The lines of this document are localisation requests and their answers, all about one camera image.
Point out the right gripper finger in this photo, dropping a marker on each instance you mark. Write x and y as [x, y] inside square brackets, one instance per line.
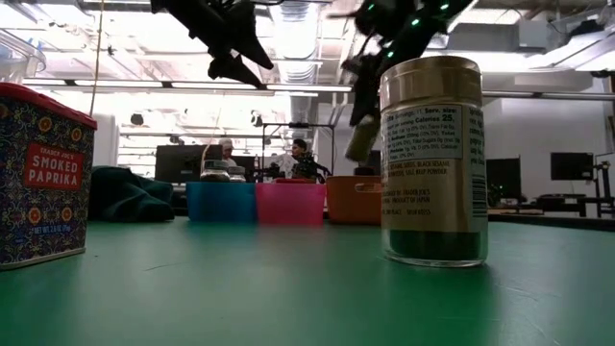
[373, 103]
[358, 108]

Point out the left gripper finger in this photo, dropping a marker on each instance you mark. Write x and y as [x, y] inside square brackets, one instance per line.
[250, 38]
[235, 72]

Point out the black-lid spice jar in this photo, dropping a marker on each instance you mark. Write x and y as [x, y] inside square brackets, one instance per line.
[362, 141]

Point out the tan-lid seasoning jar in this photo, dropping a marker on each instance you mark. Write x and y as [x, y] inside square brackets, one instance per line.
[432, 168]

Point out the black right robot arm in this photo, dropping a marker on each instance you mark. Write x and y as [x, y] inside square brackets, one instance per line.
[432, 24]

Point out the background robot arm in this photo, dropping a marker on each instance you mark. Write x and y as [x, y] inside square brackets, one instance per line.
[307, 169]

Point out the person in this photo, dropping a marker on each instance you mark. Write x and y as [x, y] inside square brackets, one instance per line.
[299, 149]
[227, 150]

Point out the ceiling light strip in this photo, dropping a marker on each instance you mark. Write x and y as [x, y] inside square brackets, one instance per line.
[144, 85]

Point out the orange plastic bin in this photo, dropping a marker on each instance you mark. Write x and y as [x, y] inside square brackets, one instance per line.
[353, 204]

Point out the large black monitor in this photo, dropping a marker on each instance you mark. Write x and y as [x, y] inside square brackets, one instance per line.
[185, 163]

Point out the pink plastic bin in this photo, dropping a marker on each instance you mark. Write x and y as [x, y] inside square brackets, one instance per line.
[290, 204]

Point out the blue plastic bin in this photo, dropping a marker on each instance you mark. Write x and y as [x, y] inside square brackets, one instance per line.
[221, 202]

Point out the white column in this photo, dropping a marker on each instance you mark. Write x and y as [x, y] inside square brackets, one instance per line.
[106, 139]

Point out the dark green cloth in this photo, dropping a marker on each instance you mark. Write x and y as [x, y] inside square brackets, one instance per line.
[130, 197]

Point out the green table mat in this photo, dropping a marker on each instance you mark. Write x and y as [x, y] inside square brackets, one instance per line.
[288, 288]

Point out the small black monitor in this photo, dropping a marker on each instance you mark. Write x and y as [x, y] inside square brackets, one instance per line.
[572, 165]

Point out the black workbench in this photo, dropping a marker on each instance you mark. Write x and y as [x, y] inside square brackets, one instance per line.
[576, 202]

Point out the silver ceiling duct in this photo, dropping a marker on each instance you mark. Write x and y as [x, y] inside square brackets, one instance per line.
[298, 48]

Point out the black metal frame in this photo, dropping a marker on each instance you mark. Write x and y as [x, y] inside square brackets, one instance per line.
[298, 125]

